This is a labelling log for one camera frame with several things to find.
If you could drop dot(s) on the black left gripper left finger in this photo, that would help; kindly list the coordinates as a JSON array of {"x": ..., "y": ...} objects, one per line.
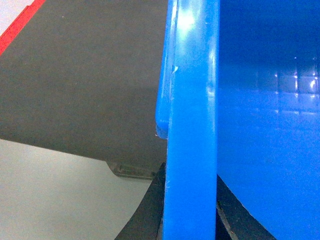
[{"x": 146, "y": 222}]

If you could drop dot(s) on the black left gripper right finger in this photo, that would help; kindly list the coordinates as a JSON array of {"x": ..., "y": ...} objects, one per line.
[{"x": 233, "y": 221}]

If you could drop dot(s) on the blue plastic bin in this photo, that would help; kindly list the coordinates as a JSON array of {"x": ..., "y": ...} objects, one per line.
[{"x": 239, "y": 100}]

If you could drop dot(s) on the dark grey platform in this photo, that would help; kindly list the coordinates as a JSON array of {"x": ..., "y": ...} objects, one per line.
[{"x": 82, "y": 78}]

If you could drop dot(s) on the red metal frame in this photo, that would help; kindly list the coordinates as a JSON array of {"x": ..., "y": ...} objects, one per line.
[{"x": 14, "y": 16}]

